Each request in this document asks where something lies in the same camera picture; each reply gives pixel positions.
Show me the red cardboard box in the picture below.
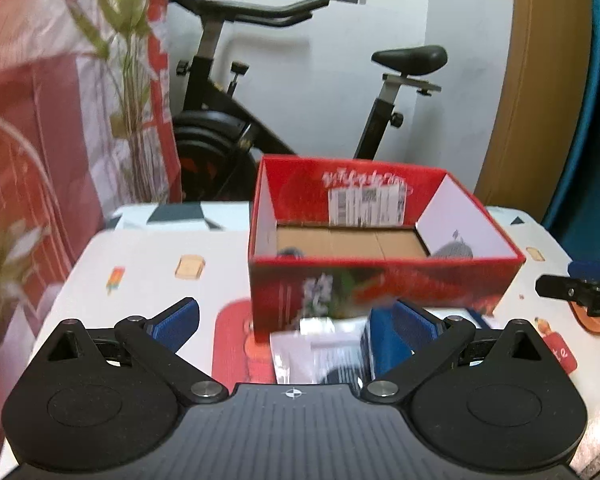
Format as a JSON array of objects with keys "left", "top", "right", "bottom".
[{"left": 247, "top": 155, "right": 526, "bottom": 346}]

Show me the grey knitted cloth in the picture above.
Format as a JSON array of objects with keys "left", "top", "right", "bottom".
[{"left": 430, "top": 240, "right": 476, "bottom": 260}]

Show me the red and white curtain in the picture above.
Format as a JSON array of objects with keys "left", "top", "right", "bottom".
[{"left": 0, "top": 0, "right": 181, "bottom": 480}]

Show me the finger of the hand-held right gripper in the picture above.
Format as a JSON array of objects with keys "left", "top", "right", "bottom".
[
  {"left": 535, "top": 275, "right": 600, "bottom": 302},
  {"left": 567, "top": 260, "right": 600, "bottom": 279}
]

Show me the clear plastic packet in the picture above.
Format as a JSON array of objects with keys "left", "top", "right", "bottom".
[{"left": 270, "top": 316, "right": 377, "bottom": 387}]

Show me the wooden door panel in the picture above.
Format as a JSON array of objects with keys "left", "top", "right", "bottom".
[{"left": 474, "top": 0, "right": 597, "bottom": 221}]

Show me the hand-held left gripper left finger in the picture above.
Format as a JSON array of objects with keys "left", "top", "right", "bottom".
[{"left": 47, "top": 297, "right": 229, "bottom": 406}]

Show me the printed tablecloth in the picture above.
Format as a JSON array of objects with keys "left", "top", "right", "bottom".
[{"left": 0, "top": 202, "right": 600, "bottom": 480}]

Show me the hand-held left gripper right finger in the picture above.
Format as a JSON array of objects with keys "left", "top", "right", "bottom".
[{"left": 361, "top": 299, "right": 547, "bottom": 406}]

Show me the black exercise bike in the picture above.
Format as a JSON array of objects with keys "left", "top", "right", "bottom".
[{"left": 167, "top": 0, "right": 449, "bottom": 206}]

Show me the orange printed banner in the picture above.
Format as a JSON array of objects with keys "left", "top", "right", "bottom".
[{"left": 147, "top": 0, "right": 183, "bottom": 203}]

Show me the green leafy plant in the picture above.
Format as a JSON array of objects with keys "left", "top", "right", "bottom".
[{"left": 0, "top": 0, "right": 168, "bottom": 341}]

